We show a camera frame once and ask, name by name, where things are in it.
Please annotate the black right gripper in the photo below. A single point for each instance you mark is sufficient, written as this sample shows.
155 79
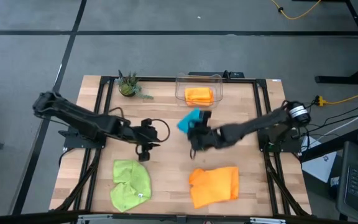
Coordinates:
204 138

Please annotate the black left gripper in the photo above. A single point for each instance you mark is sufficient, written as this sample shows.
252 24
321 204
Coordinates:
148 135

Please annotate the teal microfiber towel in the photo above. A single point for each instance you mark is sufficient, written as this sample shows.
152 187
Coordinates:
188 123

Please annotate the orange microfiber towel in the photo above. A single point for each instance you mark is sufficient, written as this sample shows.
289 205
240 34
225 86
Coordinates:
213 186
199 96

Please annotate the green microfiber towel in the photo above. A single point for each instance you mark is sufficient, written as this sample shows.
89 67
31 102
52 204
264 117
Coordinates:
129 183

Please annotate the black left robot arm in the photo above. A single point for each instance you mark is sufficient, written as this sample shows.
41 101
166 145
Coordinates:
82 119

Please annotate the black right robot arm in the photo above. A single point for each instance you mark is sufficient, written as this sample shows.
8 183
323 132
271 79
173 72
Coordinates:
259 124

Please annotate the clear plastic bin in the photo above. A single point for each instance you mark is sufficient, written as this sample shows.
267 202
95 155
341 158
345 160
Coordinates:
180 84

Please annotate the potted succulent plant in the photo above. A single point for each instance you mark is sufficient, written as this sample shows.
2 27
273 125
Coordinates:
128 87

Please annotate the black gantry crossbar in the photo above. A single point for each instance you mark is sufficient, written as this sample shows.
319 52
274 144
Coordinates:
151 219

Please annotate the white sticker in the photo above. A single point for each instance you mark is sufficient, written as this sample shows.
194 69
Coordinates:
277 80

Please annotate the white cardboard box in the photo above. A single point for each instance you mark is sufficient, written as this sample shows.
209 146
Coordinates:
320 168

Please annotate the black aluminium table frame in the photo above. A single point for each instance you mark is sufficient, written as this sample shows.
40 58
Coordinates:
160 79

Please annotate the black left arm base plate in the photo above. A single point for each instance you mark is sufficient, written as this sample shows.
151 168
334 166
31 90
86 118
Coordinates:
73 143

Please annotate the silver metal bracket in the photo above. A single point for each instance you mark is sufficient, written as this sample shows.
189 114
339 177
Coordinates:
95 219
267 221

